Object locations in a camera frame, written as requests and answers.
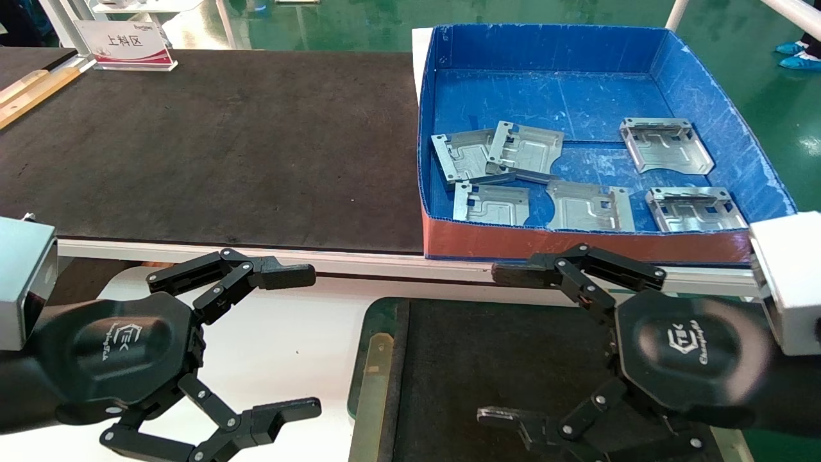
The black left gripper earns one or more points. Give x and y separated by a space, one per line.
122 350

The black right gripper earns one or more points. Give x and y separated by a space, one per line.
693 350

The stamped grey metal bracket plate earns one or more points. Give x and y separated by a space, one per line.
462 154
590 208
490 205
667 147
529 151
696 212

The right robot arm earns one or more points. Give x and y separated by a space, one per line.
795 398

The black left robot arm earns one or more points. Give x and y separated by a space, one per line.
19 394

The black flat container tray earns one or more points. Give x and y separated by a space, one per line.
487 359

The dark green base mat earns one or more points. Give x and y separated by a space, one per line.
378 317

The tan flat strip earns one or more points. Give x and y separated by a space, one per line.
372 398

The black conveyor belt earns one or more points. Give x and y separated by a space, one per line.
224 147

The blue corrugated plastic box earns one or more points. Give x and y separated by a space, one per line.
577 96

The white paper sheet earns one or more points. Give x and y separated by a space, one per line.
420 58

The white red acrylic sign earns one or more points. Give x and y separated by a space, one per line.
125 43

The brown wooden strip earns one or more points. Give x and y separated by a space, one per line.
38 96

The pale wooden strip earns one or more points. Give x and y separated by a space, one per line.
22 85

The blue shoe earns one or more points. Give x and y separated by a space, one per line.
790 47
802 62

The white conveyor frame rail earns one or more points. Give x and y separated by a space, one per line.
353 263

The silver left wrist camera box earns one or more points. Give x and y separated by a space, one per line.
19 282

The white metal frame post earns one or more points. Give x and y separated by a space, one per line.
64 22

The white pipe frame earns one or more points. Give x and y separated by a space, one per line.
792 14

